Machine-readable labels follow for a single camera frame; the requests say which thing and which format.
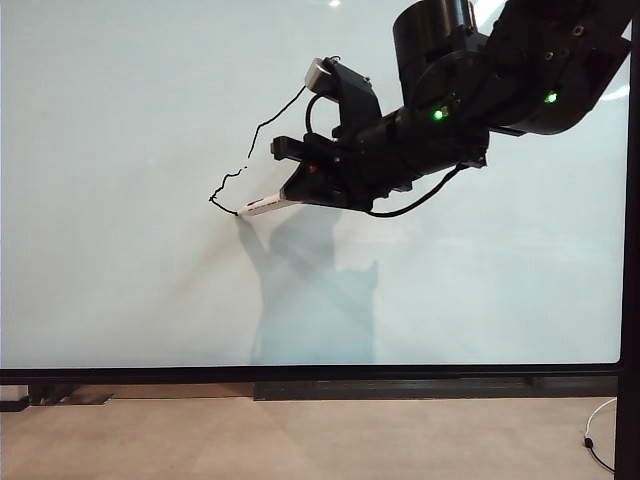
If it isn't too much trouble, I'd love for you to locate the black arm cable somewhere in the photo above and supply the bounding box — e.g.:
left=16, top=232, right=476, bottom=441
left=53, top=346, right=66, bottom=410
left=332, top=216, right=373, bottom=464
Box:
left=363, top=163, right=462, bottom=218

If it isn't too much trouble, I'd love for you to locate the thin white floor cable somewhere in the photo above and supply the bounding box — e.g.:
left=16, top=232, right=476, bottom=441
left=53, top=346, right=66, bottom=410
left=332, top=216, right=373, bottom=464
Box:
left=582, top=397, right=616, bottom=438

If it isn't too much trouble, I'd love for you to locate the black whiteboard stand base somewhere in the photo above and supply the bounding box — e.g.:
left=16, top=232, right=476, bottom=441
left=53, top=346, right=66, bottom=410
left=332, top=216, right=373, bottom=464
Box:
left=0, top=383, right=64, bottom=413

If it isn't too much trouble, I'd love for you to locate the white whiteboard marker black tip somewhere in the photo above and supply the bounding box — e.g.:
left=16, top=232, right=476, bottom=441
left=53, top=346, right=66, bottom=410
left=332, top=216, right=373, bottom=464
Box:
left=236, top=191, right=288, bottom=218

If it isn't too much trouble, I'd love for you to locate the black marker ink line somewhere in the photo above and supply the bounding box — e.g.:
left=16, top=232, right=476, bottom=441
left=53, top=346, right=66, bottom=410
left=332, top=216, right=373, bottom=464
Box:
left=207, top=84, right=308, bottom=217

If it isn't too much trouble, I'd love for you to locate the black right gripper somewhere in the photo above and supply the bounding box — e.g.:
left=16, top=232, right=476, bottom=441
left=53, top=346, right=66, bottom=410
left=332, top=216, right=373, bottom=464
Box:
left=269, top=107, right=490, bottom=212

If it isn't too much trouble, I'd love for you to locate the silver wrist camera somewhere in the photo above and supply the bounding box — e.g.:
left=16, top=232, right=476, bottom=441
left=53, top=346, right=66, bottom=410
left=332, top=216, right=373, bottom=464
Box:
left=303, top=56, right=346, bottom=97

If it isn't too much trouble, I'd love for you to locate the white glass whiteboard black frame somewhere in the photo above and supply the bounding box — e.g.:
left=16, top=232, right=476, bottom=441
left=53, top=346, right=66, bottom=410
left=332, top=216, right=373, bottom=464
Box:
left=0, top=0, right=640, bottom=480

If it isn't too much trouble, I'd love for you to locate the black camera cable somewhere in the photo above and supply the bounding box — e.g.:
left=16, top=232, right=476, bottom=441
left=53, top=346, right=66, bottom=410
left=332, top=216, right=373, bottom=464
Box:
left=304, top=91, right=342, bottom=140

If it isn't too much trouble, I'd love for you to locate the flat grey metal floor plate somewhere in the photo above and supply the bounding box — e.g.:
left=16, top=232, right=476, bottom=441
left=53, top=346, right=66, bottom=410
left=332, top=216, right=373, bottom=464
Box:
left=47, top=392, right=114, bottom=406

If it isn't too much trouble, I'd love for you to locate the black floor cable with plug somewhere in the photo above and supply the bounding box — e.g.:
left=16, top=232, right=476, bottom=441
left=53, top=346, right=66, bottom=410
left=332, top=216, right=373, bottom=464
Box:
left=582, top=436, right=616, bottom=472

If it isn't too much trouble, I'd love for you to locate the long black floor strip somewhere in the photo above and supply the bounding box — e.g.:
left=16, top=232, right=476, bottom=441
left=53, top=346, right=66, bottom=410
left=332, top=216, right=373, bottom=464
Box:
left=253, top=375, right=617, bottom=403

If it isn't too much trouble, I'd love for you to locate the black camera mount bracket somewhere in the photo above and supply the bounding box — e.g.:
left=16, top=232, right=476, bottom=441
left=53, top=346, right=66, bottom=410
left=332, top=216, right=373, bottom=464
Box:
left=327, top=62, right=387, bottom=145

